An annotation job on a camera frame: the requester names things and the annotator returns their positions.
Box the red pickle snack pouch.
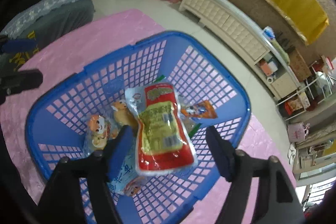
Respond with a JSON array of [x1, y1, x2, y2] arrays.
[[125, 81, 198, 177]]

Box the blue plastic basket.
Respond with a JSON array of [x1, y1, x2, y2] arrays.
[[25, 31, 251, 223]]

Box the orange striped snack bar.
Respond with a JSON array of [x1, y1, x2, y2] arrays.
[[181, 100, 218, 119]]

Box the orange bun snack packet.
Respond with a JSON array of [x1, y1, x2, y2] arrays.
[[111, 100, 138, 134]]

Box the white slippers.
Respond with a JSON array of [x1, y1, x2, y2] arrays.
[[288, 143, 297, 165]]

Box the grey lace cushion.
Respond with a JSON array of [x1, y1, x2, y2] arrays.
[[1, 0, 95, 73]]

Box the pink gift bag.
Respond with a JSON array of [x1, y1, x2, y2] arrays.
[[287, 122, 310, 143]]

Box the white metal shelf rack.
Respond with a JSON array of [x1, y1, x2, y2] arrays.
[[277, 56, 335, 123]]

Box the brown cardboard box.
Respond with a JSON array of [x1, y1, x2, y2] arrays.
[[288, 48, 311, 82]]

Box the cream TV cabinet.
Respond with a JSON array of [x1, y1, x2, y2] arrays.
[[179, 0, 300, 100]]

